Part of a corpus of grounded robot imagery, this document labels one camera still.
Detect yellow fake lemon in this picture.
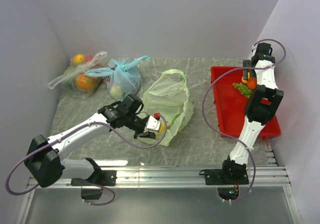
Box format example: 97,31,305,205
155,124,165,136

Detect green fake grapes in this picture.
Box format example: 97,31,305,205
232,83,253,98

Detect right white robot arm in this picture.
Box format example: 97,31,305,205
220,39,284,184

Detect yellow orange fake fruit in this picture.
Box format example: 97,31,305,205
241,77,249,85

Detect blue tied plastic bag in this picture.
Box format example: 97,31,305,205
85,55,150,101

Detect clear tied fruit bag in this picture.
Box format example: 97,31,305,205
47,51,108,93

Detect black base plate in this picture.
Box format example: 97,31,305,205
70,170,117,203
203,169,249,202

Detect light green plastic bag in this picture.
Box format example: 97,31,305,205
142,69,195,147

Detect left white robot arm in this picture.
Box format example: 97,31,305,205
24,94,161,188

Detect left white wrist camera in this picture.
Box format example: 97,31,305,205
144,114,162,133

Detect aluminium rail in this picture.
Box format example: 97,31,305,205
24,166,292,190

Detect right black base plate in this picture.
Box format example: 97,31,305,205
203,169,249,202

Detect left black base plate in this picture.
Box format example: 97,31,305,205
70,170,117,203

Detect orange fake orange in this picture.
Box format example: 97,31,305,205
246,77,257,90

